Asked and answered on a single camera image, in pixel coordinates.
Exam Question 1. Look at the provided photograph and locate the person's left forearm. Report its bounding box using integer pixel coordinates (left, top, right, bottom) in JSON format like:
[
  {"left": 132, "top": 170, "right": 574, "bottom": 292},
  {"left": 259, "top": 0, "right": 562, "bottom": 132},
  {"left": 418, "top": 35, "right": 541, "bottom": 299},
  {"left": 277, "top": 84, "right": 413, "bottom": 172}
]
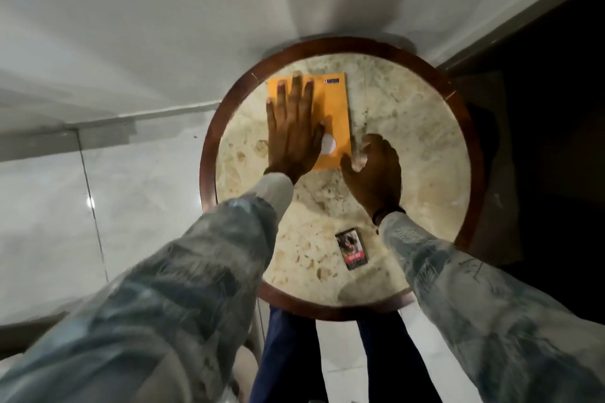
[{"left": 0, "top": 172, "right": 295, "bottom": 403}]

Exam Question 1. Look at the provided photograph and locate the person's leg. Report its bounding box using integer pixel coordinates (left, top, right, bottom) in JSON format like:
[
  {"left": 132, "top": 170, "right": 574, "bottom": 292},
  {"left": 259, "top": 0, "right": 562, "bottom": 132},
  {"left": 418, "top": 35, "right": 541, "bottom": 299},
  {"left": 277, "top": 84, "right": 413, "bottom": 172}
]
[
  {"left": 356, "top": 310, "right": 443, "bottom": 403},
  {"left": 250, "top": 306, "right": 330, "bottom": 403}
]

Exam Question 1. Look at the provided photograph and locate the person's left leg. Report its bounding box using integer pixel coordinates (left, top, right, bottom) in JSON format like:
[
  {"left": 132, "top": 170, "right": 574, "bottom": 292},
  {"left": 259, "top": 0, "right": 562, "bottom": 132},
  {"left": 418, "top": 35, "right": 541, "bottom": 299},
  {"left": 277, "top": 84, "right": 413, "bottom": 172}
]
[{"left": 250, "top": 306, "right": 330, "bottom": 403}]

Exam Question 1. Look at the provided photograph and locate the person's left hand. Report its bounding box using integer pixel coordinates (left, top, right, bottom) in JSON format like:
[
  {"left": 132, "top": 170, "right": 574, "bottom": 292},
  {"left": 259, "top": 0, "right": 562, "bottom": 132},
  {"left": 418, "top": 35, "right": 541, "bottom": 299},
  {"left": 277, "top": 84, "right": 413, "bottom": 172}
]
[{"left": 264, "top": 72, "right": 327, "bottom": 184}]

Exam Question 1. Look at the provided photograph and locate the person's right leg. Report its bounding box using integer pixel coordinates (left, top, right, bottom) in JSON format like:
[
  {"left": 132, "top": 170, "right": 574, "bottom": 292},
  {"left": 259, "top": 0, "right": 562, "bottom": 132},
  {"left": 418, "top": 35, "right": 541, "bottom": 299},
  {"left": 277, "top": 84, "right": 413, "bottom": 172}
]
[{"left": 356, "top": 310, "right": 443, "bottom": 403}]

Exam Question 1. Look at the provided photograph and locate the person's right hand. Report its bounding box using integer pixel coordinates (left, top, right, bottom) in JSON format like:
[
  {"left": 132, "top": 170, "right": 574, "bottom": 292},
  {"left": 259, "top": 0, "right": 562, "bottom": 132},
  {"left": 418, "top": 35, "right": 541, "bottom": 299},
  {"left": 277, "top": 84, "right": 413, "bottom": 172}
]
[{"left": 340, "top": 133, "right": 403, "bottom": 222}]

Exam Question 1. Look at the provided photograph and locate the person's right forearm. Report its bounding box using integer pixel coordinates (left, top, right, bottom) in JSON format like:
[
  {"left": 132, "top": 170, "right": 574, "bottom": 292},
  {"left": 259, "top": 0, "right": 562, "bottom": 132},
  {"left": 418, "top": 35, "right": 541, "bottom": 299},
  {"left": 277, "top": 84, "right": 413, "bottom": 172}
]
[{"left": 378, "top": 211, "right": 605, "bottom": 403}]

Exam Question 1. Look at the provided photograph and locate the black wristband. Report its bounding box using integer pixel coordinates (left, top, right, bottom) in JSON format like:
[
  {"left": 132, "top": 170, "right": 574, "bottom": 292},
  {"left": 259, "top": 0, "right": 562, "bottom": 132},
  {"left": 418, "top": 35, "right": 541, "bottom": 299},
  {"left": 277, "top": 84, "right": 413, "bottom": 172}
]
[{"left": 372, "top": 206, "right": 406, "bottom": 227}]

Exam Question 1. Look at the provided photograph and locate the round marble table wooden rim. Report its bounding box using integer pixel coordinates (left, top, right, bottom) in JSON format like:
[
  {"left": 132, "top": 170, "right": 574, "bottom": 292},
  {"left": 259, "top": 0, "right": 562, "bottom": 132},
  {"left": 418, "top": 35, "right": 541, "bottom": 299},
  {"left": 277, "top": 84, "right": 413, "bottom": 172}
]
[{"left": 199, "top": 36, "right": 487, "bottom": 322}]

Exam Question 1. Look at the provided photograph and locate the orange paper envelope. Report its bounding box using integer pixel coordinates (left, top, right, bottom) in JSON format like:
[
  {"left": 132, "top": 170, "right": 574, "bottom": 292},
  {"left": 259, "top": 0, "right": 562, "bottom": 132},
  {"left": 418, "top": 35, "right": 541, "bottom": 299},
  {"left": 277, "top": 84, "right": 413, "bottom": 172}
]
[{"left": 267, "top": 72, "right": 353, "bottom": 171}]

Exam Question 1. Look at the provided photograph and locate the small black card packet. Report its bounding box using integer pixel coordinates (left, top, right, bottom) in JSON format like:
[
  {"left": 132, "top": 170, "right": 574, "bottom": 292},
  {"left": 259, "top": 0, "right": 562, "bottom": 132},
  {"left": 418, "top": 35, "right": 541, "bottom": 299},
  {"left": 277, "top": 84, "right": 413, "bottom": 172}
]
[{"left": 335, "top": 228, "right": 369, "bottom": 271}]

